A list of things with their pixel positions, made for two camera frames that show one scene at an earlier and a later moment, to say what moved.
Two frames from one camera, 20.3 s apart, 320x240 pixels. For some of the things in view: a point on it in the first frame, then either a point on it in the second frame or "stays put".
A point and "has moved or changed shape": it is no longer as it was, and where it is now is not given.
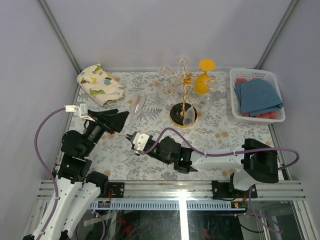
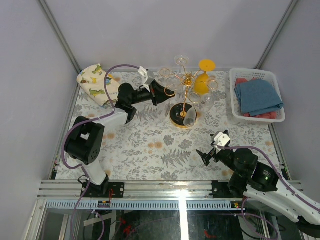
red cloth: [270, 115] stays put
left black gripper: [116, 120] to [158, 93]
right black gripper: [131, 138] to [205, 158]
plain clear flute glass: [139, 99] has moved or changed shape
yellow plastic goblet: [202, 81] stays put
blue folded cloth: [258, 96] stays put
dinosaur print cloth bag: [101, 86] stays put
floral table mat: [195, 101] stays put
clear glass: [207, 102] stays put
